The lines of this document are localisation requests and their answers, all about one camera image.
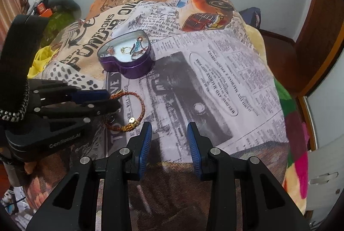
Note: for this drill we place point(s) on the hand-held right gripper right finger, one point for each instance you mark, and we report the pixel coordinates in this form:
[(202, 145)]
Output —
[(194, 150)]

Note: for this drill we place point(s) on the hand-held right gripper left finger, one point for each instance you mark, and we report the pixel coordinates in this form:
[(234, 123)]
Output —
[(143, 150)]

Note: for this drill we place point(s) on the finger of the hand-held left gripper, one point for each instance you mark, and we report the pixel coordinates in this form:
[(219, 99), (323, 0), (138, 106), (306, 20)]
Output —
[(107, 107), (91, 94)]

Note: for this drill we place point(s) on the purple heart-shaped tin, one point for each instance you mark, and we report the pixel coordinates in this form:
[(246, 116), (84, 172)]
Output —
[(134, 67)]

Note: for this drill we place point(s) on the yellow cloth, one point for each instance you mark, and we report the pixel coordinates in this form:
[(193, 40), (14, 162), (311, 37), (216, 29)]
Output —
[(41, 59)]

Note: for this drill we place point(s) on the orange box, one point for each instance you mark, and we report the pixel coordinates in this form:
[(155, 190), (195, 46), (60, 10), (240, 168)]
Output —
[(44, 10)]

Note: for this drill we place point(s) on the grey jacket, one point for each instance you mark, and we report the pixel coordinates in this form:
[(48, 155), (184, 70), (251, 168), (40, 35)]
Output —
[(67, 3)]

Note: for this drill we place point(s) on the newspaper print blanket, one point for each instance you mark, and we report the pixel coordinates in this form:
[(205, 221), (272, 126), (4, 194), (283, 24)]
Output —
[(215, 80)]

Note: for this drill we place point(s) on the pink green fleece blanket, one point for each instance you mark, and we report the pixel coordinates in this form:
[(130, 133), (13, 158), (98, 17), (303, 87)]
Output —
[(295, 139)]

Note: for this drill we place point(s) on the white sliding wardrobe door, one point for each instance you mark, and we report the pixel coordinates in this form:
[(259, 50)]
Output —
[(328, 118)]

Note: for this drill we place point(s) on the dark blue bag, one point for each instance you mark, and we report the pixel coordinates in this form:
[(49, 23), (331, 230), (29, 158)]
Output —
[(251, 17)]

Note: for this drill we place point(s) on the wooden wardrobe frame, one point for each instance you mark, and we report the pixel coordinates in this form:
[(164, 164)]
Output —
[(325, 32)]

